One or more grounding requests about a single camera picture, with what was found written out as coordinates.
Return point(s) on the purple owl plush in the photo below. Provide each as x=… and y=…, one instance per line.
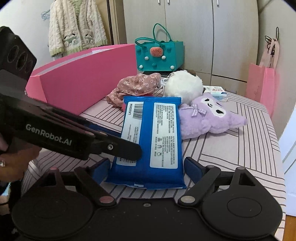
x=205, y=114

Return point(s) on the beige wardrobe cabinet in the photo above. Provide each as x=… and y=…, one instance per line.
x=220, y=37

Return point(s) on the white plush toy orange ball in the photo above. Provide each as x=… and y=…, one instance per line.
x=185, y=84

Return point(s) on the pink floral fabric scrunchie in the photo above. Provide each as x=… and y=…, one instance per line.
x=137, y=85

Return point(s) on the pink paper gift bag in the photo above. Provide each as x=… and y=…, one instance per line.
x=261, y=84

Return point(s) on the white door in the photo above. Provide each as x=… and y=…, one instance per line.
x=287, y=148

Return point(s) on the pink cardboard box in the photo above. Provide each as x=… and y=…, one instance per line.
x=76, y=82

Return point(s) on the white tissue pack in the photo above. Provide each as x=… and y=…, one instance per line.
x=217, y=92

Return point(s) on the teal felt tote bag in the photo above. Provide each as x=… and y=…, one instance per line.
x=158, y=56

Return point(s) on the cream knitted cardigan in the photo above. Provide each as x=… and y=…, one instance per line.
x=75, y=26

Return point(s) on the person's left hand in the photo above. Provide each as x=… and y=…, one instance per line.
x=16, y=158

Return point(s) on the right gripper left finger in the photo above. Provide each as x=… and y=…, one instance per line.
x=89, y=180

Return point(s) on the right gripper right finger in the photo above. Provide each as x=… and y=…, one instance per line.
x=204, y=181

